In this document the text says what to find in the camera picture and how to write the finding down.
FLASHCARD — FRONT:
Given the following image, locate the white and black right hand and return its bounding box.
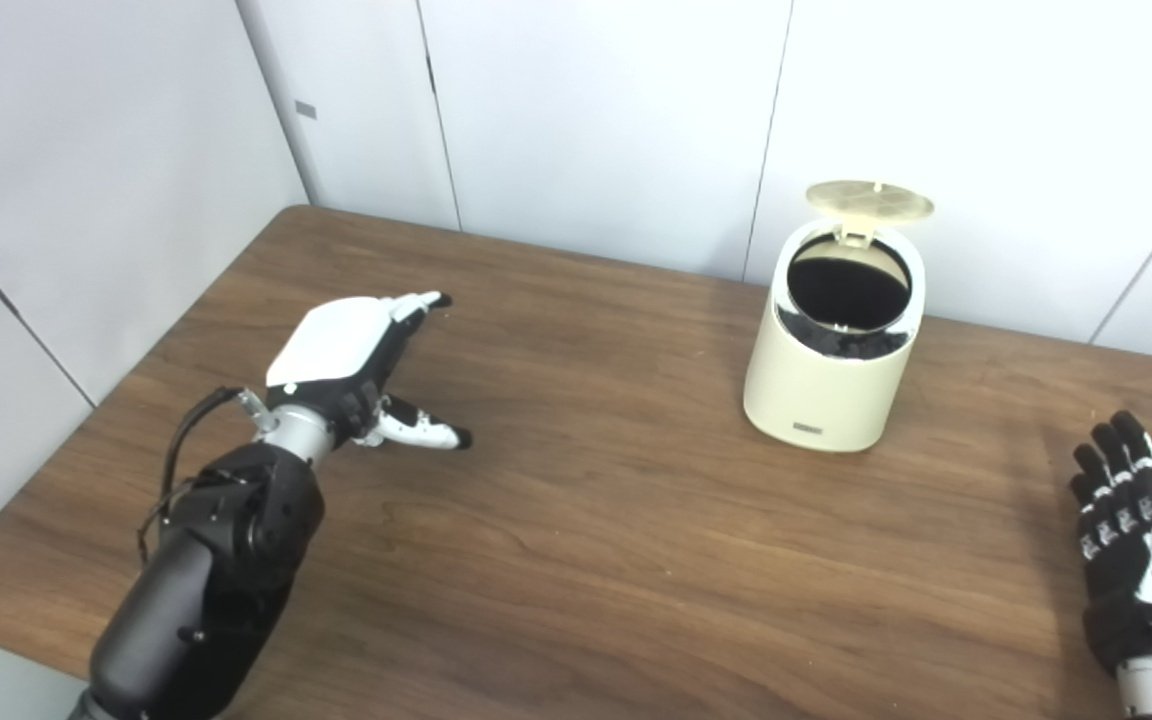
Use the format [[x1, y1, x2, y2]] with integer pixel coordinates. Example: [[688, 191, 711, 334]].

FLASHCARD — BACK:
[[1068, 410, 1152, 677]]

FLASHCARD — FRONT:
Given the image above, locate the white and black left hand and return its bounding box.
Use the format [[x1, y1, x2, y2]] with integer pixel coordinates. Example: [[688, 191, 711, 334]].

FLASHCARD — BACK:
[[265, 291, 474, 451]]

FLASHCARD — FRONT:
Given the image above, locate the cream-colored lidded bin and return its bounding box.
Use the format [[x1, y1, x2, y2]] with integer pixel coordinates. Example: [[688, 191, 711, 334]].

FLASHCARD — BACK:
[[743, 180, 935, 453]]

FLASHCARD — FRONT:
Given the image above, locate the black bin liner bag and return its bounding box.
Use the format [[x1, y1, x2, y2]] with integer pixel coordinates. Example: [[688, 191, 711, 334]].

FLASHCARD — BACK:
[[776, 235, 912, 359]]

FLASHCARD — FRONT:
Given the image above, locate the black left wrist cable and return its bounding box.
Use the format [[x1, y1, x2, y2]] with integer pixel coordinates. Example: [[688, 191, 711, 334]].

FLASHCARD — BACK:
[[136, 386, 272, 561]]

